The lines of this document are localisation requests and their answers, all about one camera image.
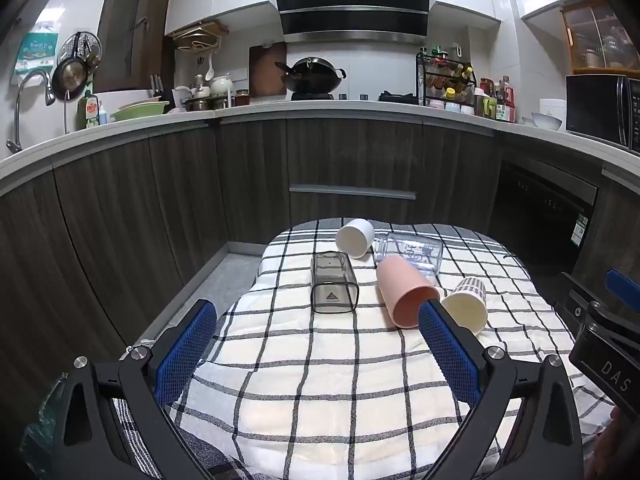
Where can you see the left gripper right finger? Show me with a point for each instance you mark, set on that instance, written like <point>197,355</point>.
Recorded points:
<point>544,440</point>

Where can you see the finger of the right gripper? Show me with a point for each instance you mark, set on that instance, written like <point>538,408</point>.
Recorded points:
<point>623,288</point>

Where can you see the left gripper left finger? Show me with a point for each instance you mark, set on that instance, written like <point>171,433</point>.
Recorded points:
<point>113,420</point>

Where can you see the pink plastic cup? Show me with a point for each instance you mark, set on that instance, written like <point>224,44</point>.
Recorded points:
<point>404,289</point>

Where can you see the patterned paper cup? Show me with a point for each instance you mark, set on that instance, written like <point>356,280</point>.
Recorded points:
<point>466,304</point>

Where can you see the clear plastic cup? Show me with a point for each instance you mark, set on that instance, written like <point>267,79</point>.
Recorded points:
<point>423,252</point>

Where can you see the smoky grey square cup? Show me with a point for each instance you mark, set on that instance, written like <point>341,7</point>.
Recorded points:
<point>333,287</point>

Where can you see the white cup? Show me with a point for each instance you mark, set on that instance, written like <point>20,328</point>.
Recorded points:
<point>355,238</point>

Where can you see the green plastic bag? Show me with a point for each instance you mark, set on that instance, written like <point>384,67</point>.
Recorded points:
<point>37,441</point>

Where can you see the black built-in dishwasher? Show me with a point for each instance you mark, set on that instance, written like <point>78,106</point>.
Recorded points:
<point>541,213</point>

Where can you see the black microwave oven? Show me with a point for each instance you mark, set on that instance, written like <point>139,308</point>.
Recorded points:
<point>604,106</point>

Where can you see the white bowl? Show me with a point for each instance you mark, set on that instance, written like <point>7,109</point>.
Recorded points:
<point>546,121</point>

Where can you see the checkered white black cloth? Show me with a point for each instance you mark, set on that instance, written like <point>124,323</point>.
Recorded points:
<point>283,392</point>

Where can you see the black spice rack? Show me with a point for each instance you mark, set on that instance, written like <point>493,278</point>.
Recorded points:
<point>442,79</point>

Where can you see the green dish soap bottle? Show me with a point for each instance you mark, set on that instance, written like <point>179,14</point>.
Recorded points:
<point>88,111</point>

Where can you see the green dish basin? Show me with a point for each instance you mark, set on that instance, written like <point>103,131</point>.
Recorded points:
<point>142,109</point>

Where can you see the hanging frying pan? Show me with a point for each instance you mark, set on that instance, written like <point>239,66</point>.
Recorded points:
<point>78,59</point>

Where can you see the black wok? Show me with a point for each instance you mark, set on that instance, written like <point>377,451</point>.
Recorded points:
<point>311,75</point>

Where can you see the brown cutting board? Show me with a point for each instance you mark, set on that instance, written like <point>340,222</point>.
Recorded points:
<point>264,76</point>

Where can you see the metal drawer handle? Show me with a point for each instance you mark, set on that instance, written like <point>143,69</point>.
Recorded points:
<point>352,191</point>

